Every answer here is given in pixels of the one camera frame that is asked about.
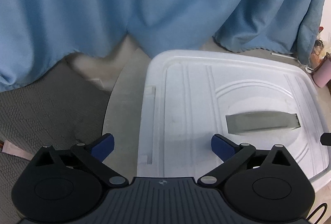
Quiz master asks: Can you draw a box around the white plastic bin lid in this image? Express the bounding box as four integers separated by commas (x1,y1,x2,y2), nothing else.
137,50,330,190

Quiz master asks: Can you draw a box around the round grey table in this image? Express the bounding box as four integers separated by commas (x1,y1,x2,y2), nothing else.
102,40,331,204

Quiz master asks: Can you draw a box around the pink thermos bottle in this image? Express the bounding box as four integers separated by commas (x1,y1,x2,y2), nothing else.
313,53,331,88

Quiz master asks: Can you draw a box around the blue curtain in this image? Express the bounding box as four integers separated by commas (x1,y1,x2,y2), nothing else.
1,0,324,91

